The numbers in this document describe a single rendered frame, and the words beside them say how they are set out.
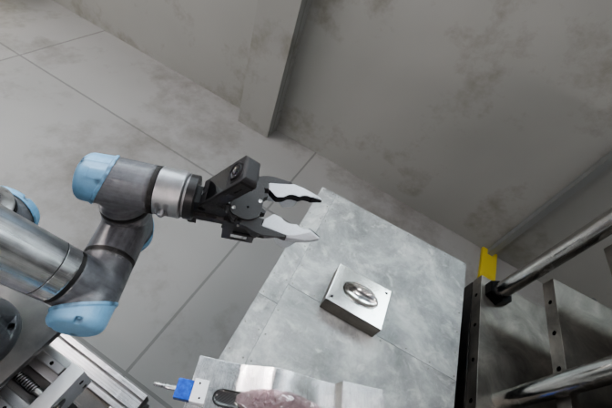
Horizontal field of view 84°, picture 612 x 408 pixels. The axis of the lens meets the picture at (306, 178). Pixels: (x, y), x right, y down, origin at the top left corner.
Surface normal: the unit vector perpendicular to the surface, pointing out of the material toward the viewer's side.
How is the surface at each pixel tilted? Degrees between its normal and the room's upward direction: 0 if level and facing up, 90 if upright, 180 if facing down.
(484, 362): 0
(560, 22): 90
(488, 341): 0
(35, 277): 63
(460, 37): 90
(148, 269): 0
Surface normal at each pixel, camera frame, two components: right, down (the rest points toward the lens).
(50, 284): 0.58, 0.33
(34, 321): 0.27, -0.66
